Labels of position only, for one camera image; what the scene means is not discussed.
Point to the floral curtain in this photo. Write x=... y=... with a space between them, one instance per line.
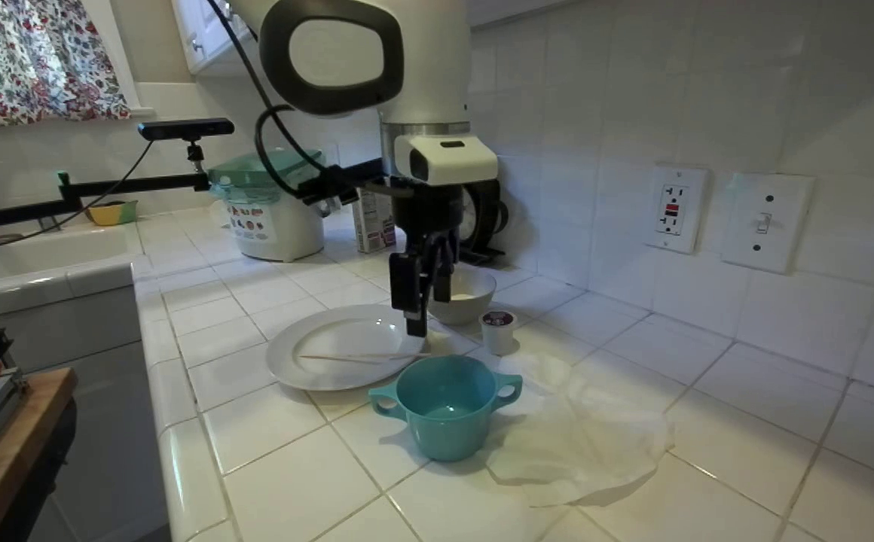
x=57 y=64

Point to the white light switch plate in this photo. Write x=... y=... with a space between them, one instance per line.
x=763 y=218

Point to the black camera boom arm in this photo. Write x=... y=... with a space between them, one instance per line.
x=71 y=194

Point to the black stereo camera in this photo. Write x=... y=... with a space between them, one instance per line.
x=188 y=130

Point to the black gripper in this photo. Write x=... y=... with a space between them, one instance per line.
x=470 y=212

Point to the white bowl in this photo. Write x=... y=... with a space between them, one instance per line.
x=470 y=294

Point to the clear plastic sheet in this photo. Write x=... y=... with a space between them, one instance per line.
x=567 y=438

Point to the white wall outlet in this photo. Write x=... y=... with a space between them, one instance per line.
x=678 y=194

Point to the small white pod cup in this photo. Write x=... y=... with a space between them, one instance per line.
x=500 y=331

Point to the white round plate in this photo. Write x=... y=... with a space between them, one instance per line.
x=343 y=346

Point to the blue two-handled cup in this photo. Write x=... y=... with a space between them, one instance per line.
x=446 y=403

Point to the white tub with green lid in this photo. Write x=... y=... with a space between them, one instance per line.
x=265 y=218

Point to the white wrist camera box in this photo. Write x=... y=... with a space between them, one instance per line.
x=445 y=161

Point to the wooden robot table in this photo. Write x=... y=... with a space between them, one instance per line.
x=35 y=446

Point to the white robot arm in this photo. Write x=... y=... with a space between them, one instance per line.
x=410 y=64

